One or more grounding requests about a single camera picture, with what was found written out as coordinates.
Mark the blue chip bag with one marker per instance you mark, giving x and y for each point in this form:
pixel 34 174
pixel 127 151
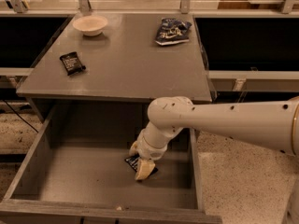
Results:
pixel 172 31

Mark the white ceramic bowl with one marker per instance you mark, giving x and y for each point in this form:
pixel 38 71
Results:
pixel 90 25

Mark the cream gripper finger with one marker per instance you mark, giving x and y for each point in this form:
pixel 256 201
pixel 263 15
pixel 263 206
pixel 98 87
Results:
pixel 133 149
pixel 144 169

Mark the black snack bar wrapper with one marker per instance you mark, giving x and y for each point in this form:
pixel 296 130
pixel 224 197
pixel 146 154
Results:
pixel 72 63

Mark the dark blue rxbar wrapper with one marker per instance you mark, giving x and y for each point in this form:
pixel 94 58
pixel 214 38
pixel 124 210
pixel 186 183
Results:
pixel 132 161

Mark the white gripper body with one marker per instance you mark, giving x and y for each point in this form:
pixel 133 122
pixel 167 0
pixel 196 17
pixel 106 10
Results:
pixel 150 150

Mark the grey open top drawer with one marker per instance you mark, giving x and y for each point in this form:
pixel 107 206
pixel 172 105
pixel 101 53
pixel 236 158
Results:
pixel 75 173

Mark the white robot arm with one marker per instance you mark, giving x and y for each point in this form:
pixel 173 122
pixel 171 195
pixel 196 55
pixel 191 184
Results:
pixel 248 153

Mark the grey cabinet with counter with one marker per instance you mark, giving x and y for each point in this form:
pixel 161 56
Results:
pixel 125 69

